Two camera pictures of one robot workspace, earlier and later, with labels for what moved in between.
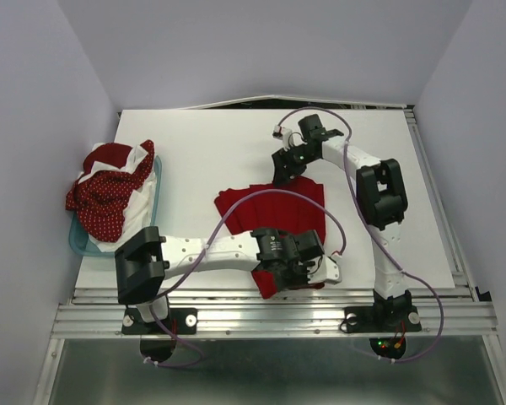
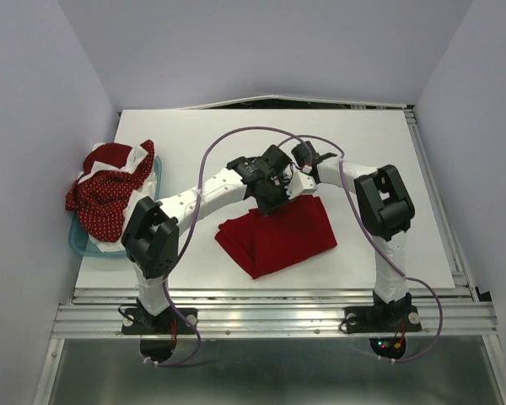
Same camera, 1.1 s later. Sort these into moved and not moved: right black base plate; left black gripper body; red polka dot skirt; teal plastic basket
Moved: left black gripper body
Not moved: right black base plate; red polka dot skirt; teal plastic basket
